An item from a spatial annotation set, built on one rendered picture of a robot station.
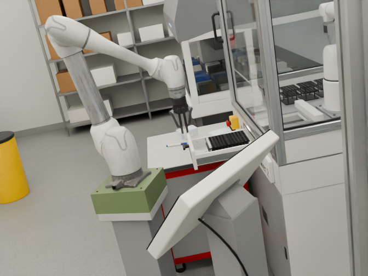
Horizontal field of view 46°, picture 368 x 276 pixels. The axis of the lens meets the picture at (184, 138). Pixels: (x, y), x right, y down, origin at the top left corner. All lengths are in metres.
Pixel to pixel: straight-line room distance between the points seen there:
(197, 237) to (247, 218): 1.32
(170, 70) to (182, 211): 1.08
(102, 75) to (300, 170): 4.51
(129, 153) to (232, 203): 0.79
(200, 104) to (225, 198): 1.77
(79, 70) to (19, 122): 4.83
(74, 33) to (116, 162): 0.62
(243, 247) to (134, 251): 0.92
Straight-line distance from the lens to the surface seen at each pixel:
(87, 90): 2.20
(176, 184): 2.56
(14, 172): 4.61
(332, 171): 1.97
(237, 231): 1.41
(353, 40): 0.67
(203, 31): 3.03
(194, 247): 2.78
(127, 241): 2.25
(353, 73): 0.68
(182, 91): 2.19
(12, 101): 6.91
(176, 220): 1.25
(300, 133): 1.85
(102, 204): 2.14
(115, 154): 2.06
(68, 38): 2.03
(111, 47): 2.08
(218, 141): 2.36
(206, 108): 3.13
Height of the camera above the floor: 1.74
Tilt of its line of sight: 20 degrees down
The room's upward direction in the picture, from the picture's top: 11 degrees counter-clockwise
